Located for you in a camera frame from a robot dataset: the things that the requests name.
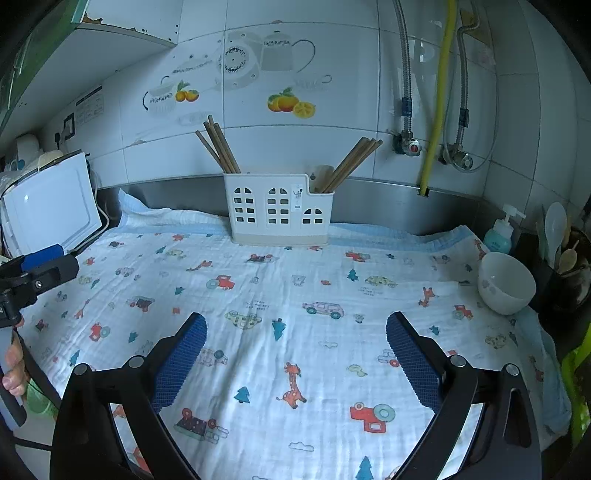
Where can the green plastic basin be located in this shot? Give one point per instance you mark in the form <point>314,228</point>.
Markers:
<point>39,399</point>

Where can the person's left hand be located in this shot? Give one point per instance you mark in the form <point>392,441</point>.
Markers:
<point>14,364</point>

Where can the pile of long wooden chopsticks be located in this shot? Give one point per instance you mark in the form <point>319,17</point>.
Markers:
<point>225,152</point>

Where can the yellow-green plastic bag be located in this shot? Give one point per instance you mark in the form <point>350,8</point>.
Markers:
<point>579,378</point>

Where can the white plastic chopstick holder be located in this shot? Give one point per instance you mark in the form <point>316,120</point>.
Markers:
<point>277,233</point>

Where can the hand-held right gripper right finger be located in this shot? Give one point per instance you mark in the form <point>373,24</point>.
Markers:
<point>413,360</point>

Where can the small wooden spoon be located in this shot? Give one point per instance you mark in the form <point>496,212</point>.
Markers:
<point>568,261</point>

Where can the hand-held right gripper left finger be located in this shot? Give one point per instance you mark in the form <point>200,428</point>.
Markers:
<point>184,360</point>

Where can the light blue towel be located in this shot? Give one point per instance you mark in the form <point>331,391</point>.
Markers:
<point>551,369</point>

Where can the white ceramic bowl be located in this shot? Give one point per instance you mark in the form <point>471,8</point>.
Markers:
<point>505,284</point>

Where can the white rice paddle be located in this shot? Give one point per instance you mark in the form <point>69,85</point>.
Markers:
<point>555,226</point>

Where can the metal valve with red knob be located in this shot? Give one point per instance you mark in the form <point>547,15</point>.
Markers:
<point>408,145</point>

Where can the white printed cartoon cloth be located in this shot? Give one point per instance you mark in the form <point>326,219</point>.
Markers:
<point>277,286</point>

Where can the black utensil container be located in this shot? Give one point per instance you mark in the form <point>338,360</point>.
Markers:
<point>568,290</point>

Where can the metal pipe valve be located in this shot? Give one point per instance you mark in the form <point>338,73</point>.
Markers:
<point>457,158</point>

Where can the wall power socket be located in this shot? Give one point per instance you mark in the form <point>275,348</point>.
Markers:
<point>69,125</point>

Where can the wooden spatula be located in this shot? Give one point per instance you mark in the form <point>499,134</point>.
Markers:
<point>324,173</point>

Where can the white wall label sticker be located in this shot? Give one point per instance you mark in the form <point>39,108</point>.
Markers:
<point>90,107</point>

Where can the white plastic container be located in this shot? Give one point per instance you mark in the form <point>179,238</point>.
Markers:
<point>28,145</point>

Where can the green wall cabinet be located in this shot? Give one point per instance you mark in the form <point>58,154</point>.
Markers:
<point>27,55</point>

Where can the blue soap pump bottle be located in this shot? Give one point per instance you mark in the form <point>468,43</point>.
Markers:
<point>501,237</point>

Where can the white appliance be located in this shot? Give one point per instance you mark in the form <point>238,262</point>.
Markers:
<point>46,207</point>

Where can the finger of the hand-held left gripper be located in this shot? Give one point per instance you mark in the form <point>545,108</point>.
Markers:
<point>53,274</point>
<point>42,254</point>

